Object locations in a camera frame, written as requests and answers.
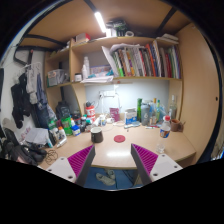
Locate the flat round red coaster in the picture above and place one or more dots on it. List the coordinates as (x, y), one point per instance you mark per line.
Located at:
(119, 138)

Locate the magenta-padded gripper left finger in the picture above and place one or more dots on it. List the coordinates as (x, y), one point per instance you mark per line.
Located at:
(63, 166)

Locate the ceiling tube light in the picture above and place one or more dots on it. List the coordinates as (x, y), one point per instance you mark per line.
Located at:
(100, 21)

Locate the hanging dark clothes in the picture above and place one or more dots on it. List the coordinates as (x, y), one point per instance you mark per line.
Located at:
(20, 100)

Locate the black mug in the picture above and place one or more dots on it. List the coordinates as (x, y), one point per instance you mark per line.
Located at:
(97, 136)

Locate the grey sports bottle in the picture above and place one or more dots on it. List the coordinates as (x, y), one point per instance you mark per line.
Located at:
(145, 115)

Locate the clear glass bottle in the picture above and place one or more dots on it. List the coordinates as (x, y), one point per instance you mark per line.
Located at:
(172, 108)

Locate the tall green bottle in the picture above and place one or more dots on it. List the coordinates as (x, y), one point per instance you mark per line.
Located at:
(139, 110)

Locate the white wall power strip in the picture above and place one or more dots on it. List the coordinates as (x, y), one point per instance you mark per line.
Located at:
(107, 94)

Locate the large black tub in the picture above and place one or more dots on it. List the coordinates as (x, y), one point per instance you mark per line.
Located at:
(62, 110)

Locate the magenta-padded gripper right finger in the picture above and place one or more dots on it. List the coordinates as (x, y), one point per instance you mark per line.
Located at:
(163, 166)

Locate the magenta pouch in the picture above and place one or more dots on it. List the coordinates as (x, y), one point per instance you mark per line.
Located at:
(115, 114)

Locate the white bottle with blue cap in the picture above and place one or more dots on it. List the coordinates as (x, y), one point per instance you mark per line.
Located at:
(76, 130)

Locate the green plastic container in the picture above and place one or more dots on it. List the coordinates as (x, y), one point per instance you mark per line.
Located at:
(67, 126)

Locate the grey slipper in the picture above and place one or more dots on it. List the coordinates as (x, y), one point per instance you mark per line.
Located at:
(111, 173)
(105, 180)

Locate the clear red-capped water bottle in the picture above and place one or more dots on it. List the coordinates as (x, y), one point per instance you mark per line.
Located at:
(163, 135)

